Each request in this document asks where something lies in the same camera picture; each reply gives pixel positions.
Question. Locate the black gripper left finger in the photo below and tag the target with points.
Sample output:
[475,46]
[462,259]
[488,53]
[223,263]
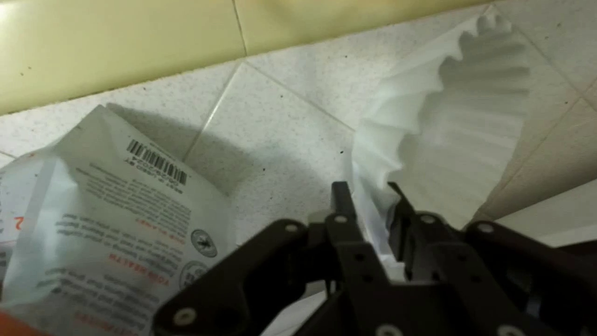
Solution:
[243,294]

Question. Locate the white paper flour bag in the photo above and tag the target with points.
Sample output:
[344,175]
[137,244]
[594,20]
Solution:
[115,229]

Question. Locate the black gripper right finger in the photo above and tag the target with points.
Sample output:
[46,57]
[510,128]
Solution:
[488,279]

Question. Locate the white cupcake liners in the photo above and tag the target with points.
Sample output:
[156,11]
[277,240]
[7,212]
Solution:
[441,130]

